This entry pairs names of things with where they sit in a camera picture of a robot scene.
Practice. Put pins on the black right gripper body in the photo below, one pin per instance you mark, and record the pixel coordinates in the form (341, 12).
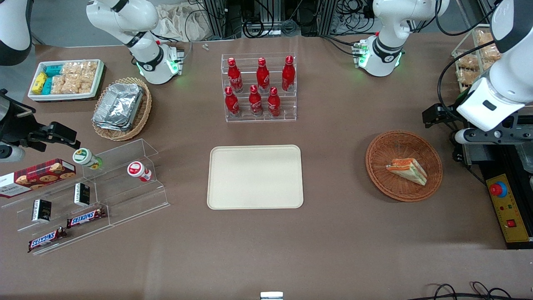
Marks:
(16, 124)

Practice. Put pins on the triangular sandwich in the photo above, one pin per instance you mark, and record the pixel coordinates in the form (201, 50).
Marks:
(410, 170)

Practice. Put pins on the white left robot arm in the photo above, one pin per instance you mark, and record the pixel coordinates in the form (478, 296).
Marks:
(387, 25)

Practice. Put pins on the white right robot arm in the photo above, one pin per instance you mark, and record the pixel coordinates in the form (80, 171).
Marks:
(125, 16)

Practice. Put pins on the white rectangular snack tray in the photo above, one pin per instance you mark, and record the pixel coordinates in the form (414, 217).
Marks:
(66, 97)

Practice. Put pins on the brown wicker basket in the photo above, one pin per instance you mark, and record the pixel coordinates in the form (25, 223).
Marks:
(399, 146)

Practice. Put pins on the light wicker basket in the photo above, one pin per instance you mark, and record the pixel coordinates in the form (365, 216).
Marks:
(143, 110)

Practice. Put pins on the beige plastic tray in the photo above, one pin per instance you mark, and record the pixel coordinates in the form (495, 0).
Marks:
(255, 177)

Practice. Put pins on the green lid small bottle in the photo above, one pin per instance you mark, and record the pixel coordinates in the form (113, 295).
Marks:
(85, 157)

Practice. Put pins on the black appliance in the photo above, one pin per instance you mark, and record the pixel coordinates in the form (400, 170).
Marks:
(479, 154)

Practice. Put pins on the metal pan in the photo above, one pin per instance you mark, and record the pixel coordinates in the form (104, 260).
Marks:
(525, 160)

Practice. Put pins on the aluminium foil container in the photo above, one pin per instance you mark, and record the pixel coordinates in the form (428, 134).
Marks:
(109, 127)
(120, 102)

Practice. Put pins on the yellow snack packet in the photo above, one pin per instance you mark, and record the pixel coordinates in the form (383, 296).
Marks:
(39, 83)

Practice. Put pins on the teal snack packet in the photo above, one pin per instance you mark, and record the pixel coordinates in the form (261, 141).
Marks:
(54, 70)
(47, 86)

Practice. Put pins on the red cookie box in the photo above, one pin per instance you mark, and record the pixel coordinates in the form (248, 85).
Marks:
(37, 177)

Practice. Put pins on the clear bag of crackers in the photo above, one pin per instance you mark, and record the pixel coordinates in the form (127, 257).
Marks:
(58, 84)
(81, 68)
(79, 84)

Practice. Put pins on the clear bag of pastry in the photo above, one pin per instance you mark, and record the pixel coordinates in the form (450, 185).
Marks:
(466, 76)
(490, 52)
(467, 61)
(484, 37)

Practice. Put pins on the small black box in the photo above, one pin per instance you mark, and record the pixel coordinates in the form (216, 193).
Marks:
(41, 210)
(82, 194)

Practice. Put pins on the red lid small bottle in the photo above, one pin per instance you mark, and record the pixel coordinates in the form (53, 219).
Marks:
(138, 170)

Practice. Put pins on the clear acrylic stepped shelf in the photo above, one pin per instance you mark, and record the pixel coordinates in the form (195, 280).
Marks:
(125, 196)

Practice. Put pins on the snickers chocolate bar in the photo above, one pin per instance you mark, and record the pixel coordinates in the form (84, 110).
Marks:
(46, 239)
(85, 217)

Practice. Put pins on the yellow emergency stop box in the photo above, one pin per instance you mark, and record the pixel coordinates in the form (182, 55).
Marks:
(510, 216)

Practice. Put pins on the clear acrylic bottle rack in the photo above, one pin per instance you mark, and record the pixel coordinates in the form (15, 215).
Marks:
(287, 104)

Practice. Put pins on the red cola bottle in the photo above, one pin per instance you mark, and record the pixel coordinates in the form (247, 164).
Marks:
(288, 76)
(273, 104)
(262, 77)
(232, 104)
(234, 78)
(255, 102)

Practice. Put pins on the beige cloth bag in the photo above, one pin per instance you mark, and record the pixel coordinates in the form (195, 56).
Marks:
(179, 23)

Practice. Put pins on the small silver object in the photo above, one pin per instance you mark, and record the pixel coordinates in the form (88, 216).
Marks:
(271, 296)

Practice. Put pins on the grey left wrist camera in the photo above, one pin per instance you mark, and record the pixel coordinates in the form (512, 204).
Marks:
(462, 136)

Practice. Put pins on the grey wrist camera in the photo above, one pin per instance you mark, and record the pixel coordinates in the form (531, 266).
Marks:
(10, 153)
(462, 136)

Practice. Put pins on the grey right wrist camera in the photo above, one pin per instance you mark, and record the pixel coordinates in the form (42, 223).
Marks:
(10, 153)

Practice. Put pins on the aluminium frame post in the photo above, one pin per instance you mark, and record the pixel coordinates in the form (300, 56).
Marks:
(216, 18)

